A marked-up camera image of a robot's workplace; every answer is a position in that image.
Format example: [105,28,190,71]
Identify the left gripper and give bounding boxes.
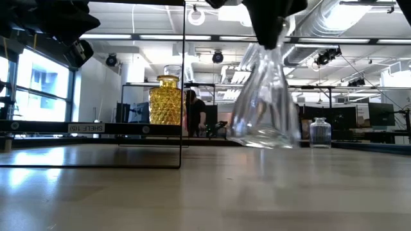
[43,0,101,45]

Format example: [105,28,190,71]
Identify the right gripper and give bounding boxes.
[242,0,308,51]

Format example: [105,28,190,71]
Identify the clear fluted glass carafe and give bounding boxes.
[227,43,302,150]

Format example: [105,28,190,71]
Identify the amber hobnail glass vase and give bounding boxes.
[148,74,186,126]

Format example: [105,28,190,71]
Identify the red ribbed glass vase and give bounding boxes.
[182,96,189,136]

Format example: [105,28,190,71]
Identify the white shelf label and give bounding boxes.
[67,123,106,133]

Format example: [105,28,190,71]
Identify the black track spotlight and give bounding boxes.
[347,78,367,88]
[313,47,342,67]

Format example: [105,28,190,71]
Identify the large window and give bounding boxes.
[0,47,75,123]

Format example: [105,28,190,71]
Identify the orange box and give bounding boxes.
[301,119,311,139]

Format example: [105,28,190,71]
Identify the person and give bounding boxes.
[185,89,208,138]

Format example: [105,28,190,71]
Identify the black device green lights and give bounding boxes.
[207,120,229,139]

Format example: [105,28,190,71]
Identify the black partition screens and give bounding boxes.
[298,105,357,139]

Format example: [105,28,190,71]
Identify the clear ribbed glass jar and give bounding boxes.
[309,117,332,149]

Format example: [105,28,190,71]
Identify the black desk monitor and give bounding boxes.
[368,102,396,126]

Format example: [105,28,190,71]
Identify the black ceiling light rail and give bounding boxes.
[80,33,411,45]

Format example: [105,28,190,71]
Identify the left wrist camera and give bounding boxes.
[63,38,95,69]

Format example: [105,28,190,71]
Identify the silver air duct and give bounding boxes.
[282,0,373,67]

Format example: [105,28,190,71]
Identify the white ring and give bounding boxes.
[188,8,206,26]

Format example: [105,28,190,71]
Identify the wooden shelf black frame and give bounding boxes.
[0,0,190,170]

